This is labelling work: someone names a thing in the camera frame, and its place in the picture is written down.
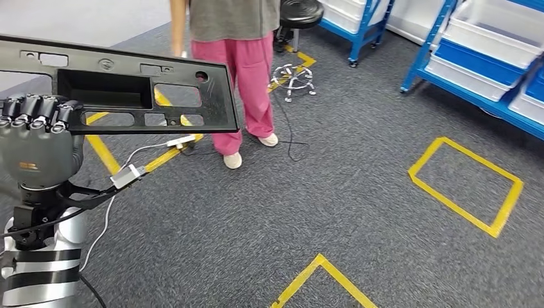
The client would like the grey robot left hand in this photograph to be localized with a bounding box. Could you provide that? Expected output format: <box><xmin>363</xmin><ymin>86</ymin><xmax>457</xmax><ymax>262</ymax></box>
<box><xmin>0</xmin><ymin>94</ymin><xmax>85</xmax><ymax>191</ymax></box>

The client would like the black plastic plate bracket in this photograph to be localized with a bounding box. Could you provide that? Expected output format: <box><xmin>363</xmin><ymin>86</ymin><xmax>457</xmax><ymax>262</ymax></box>
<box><xmin>0</xmin><ymin>33</ymin><xmax>241</xmax><ymax>136</ymax></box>

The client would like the blue metal shelf rack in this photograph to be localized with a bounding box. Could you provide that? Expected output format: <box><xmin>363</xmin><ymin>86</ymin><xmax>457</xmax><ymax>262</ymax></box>
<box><xmin>399</xmin><ymin>0</ymin><xmax>544</xmax><ymax>141</ymax></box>
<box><xmin>318</xmin><ymin>0</ymin><xmax>398</xmax><ymax>69</ymax></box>

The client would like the person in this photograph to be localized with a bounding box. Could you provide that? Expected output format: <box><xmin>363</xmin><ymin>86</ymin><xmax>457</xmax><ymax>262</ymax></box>
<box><xmin>169</xmin><ymin>0</ymin><xmax>282</xmax><ymax>170</ymax></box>

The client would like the white power adapter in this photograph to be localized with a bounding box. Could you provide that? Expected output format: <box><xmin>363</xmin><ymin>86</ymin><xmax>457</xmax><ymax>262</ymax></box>
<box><xmin>166</xmin><ymin>134</ymin><xmax>197</xmax><ymax>150</ymax></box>

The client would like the black stool chrome base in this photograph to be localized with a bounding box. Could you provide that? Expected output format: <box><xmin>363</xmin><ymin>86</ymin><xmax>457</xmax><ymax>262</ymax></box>
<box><xmin>268</xmin><ymin>0</ymin><xmax>325</xmax><ymax>104</ymax></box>

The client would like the blue plastic crate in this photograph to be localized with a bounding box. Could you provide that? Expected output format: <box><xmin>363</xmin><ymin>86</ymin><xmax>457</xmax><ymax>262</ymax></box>
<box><xmin>525</xmin><ymin>65</ymin><xmax>544</xmax><ymax>103</ymax></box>
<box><xmin>433</xmin><ymin>39</ymin><xmax>529</xmax><ymax>89</ymax></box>

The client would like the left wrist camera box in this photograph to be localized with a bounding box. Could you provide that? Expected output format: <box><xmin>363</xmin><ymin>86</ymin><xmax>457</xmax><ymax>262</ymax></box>
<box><xmin>109</xmin><ymin>163</ymin><xmax>148</xmax><ymax>190</ymax></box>

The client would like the white power cable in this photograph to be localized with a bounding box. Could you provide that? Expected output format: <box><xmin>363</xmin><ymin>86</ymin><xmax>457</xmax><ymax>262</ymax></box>
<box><xmin>78</xmin><ymin>142</ymin><xmax>182</xmax><ymax>273</ymax></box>

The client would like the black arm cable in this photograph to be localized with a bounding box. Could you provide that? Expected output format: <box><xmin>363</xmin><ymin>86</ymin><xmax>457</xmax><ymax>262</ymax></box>
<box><xmin>79</xmin><ymin>274</ymin><xmax>108</xmax><ymax>308</ymax></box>

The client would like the black floor cable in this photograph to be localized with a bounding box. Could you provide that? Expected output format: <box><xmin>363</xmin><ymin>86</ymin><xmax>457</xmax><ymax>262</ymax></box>
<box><xmin>244</xmin><ymin>91</ymin><xmax>311</xmax><ymax>163</ymax></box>

